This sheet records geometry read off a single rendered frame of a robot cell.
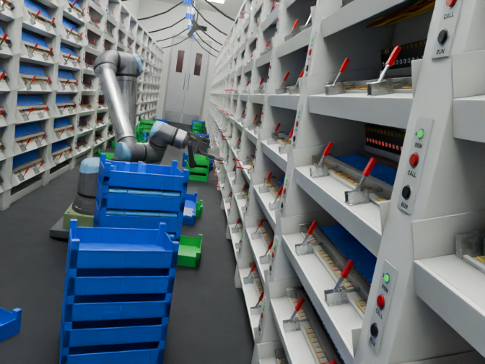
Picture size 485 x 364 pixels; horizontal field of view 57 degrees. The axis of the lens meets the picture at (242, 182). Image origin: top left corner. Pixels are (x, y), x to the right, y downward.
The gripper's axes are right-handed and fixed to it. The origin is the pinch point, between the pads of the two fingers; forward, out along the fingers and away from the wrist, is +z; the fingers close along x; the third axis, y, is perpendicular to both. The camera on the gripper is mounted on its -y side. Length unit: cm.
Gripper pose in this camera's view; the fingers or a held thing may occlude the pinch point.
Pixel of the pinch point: (221, 159)
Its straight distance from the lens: 219.5
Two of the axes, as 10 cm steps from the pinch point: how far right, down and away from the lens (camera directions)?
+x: -0.9, -2.0, 9.8
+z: 9.2, 3.6, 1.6
